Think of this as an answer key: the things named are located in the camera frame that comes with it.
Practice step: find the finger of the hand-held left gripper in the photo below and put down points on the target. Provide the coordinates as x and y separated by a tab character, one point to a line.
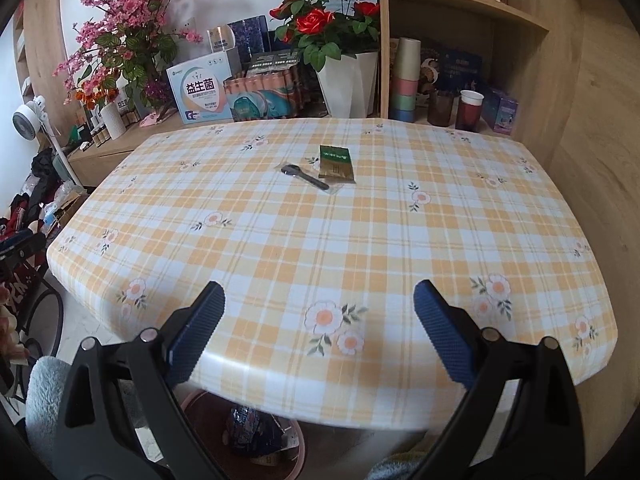
36	245
12	244

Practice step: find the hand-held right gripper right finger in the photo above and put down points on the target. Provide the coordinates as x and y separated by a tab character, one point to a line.
445	332

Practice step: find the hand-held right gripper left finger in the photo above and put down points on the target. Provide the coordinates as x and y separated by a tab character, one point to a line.
197	330

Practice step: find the dusky pink plastic bin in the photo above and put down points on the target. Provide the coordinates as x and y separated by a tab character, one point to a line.
220	425

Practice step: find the purple patterned snack wrapper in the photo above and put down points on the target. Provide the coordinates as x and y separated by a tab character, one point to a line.
250	427

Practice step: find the clear plastic bag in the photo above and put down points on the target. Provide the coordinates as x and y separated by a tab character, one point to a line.
285	442

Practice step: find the cardboard box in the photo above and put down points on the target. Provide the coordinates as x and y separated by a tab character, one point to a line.
70	205

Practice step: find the pile of dark clothes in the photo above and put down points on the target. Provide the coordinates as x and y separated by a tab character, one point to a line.
45	175

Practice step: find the wooden sideboard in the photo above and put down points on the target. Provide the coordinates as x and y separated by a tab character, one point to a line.
100	160

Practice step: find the white standing fan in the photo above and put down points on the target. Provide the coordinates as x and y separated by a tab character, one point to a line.
27	120

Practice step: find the row of small brown bottles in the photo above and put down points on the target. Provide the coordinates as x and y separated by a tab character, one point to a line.
97	135

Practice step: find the yellow plaid tablecloth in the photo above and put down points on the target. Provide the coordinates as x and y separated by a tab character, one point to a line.
350	235

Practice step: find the person's right leg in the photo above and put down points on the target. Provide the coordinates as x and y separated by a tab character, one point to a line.
395	467

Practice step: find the person's leg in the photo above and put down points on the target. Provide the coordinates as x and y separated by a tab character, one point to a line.
395	467
47	395

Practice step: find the white ribbed vase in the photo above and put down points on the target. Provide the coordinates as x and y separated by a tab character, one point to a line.
113	122

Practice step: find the person's left leg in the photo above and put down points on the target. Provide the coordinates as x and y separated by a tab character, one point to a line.
47	395

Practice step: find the orange artificial flowers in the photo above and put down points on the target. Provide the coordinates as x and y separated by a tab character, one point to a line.
95	91

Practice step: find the pink cloth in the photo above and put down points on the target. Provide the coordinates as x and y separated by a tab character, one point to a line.
155	120

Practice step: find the black spoon in clear wrapper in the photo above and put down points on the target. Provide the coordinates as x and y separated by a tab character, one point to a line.
305	175

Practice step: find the purple flower plant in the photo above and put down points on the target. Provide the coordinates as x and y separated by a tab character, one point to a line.
159	92

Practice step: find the dark green packet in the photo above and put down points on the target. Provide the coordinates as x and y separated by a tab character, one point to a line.
337	162

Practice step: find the red paper cup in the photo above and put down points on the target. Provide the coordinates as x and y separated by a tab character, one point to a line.
469	112

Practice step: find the brown glass tumbler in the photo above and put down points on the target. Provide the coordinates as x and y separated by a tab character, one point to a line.
440	109

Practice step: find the white and blue carton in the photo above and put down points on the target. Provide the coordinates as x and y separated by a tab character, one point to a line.
200	92

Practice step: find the small blue carton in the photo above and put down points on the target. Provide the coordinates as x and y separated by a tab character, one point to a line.
502	110

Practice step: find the pink blossom arrangement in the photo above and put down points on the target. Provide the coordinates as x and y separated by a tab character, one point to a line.
130	15

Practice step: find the stack of pastel cups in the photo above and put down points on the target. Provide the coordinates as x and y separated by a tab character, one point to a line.
405	80

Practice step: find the white angular flower pot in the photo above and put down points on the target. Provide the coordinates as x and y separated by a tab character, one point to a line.
347	87

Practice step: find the dark blue gift box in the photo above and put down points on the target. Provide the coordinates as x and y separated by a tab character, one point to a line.
460	67

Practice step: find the silver grey carton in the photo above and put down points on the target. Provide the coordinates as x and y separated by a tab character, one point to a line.
222	40

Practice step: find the dark box with green print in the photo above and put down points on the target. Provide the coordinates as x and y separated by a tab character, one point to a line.
272	62

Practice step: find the dark blue patterned box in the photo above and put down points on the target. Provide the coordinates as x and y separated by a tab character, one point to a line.
247	37

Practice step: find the wooden shelf unit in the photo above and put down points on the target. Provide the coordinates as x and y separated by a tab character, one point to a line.
383	35

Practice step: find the red rose plant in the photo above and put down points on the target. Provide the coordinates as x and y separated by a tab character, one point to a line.
315	22

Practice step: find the wooden wall shelf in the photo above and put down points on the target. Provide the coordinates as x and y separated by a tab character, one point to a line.
45	25

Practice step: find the white wall socket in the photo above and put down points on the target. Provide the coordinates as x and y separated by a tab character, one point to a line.
188	23

